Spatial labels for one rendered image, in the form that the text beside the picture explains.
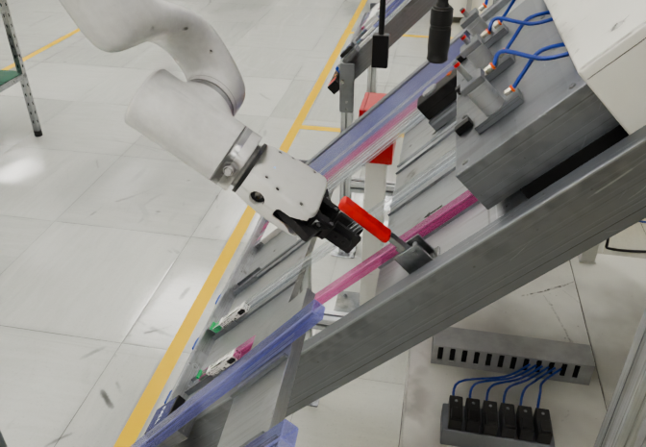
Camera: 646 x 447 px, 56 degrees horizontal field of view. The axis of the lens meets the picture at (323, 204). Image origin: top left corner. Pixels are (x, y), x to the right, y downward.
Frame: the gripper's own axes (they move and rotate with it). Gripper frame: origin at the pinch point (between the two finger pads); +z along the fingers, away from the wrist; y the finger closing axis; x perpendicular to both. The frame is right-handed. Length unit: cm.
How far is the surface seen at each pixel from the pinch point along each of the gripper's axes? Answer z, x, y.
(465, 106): -0.3, -24.4, -2.7
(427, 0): 4, -4, 124
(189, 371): -5.3, 29.5, -8.8
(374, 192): 21, 38, 83
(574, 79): 1.7, -35.4, -14.6
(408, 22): 3, 5, 124
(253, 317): -2.0, 19.8, -2.6
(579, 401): 50, 6, 6
